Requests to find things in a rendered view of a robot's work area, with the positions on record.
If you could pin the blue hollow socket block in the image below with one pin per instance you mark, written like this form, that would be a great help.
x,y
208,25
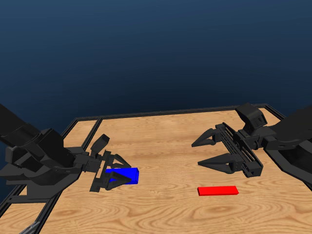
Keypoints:
x,y
132,174

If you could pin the thin red peg bar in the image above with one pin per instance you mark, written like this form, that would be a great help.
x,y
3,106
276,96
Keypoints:
x,y
217,190

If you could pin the black table frame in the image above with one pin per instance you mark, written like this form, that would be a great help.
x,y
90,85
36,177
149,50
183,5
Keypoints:
x,y
170,112

